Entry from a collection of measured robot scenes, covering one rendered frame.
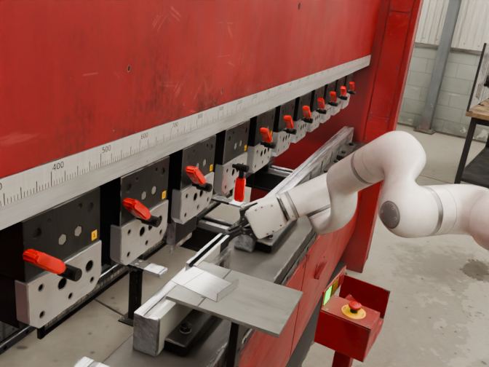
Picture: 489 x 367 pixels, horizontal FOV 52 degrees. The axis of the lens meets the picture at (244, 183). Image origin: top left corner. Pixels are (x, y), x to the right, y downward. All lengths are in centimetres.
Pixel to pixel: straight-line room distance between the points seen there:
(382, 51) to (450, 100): 532
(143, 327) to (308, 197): 56
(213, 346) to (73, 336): 155
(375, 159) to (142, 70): 56
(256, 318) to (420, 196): 41
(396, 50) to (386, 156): 203
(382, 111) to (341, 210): 187
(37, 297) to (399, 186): 65
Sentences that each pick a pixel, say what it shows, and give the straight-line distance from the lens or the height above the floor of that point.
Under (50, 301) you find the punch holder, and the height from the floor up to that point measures 121.
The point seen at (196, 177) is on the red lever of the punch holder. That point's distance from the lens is 96.
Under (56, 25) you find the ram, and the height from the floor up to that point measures 157.
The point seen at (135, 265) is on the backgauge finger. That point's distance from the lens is 123.
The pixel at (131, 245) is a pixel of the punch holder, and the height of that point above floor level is 121.
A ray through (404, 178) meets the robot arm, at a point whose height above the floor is 133.
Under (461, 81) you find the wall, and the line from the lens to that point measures 831.
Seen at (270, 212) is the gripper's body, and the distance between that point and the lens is 139.
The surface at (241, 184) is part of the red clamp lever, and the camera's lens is 121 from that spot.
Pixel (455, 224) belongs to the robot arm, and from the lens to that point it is 105.
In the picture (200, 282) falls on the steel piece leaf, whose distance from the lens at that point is 118.
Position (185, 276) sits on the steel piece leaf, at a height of 100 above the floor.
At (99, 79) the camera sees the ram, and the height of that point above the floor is 150.
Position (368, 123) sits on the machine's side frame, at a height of 100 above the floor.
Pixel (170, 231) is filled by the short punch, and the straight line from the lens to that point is 110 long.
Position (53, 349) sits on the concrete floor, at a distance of 262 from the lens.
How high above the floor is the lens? 162
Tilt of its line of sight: 20 degrees down
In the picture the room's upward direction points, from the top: 7 degrees clockwise
